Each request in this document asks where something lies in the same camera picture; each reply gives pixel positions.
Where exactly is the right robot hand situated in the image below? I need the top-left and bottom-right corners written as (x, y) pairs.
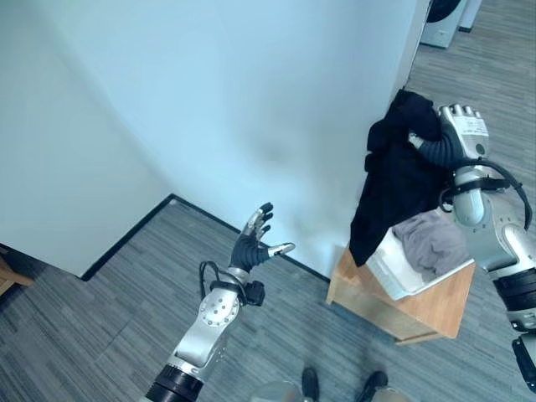
top-left (409, 103), bottom-right (492, 169)

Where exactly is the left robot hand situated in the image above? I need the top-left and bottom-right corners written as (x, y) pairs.
top-left (228, 202), bottom-right (296, 271)

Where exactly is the black garment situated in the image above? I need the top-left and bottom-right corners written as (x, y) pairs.
top-left (349, 88), bottom-right (456, 267)

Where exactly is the white plastic laundry basket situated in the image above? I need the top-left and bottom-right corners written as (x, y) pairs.
top-left (366, 208), bottom-right (477, 301)

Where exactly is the white washing machine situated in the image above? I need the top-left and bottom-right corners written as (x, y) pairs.
top-left (418, 0), bottom-right (465, 49)

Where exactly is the grey garment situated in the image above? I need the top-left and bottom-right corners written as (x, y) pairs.
top-left (391, 212), bottom-right (469, 282)

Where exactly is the white appliance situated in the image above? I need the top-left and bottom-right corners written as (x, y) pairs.
top-left (457, 0), bottom-right (487, 33)

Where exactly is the robot silver body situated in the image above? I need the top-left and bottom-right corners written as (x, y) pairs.
top-left (250, 379), bottom-right (303, 402)

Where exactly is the robot left dark foot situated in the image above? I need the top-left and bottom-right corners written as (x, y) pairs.
top-left (301, 367), bottom-right (322, 402)

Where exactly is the robot dark foot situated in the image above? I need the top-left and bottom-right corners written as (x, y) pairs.
top-left (361, 370), bottom-right (389, 402)
top-left (301, 367), bottom-right (322, 402)

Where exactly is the wooden nightstand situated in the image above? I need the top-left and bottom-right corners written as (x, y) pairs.
top-left (325, 242), bottom-right (477, 346)

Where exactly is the robot right dark foot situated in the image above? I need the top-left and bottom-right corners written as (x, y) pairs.
top-left (361, 370), bottom-right (389, 402)

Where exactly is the wooden furniture piece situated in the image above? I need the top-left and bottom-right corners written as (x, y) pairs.
top-left (0, 244), bottom-right (35, 301)

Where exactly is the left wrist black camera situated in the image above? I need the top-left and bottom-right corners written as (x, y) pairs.
top-left (244, 281), bottom-right (266, 307)

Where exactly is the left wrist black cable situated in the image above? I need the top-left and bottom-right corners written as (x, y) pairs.
top-left (198, 260), bottom-right (248, 309)

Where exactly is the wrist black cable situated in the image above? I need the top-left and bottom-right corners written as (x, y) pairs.
top-left (198, 260), bottom-right (248, 309)
top-left (475, 157), bottom-right (531, 232)

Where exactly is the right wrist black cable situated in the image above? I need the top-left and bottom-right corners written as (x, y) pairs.
top-left (475, 157), bottom-right (531, 232)

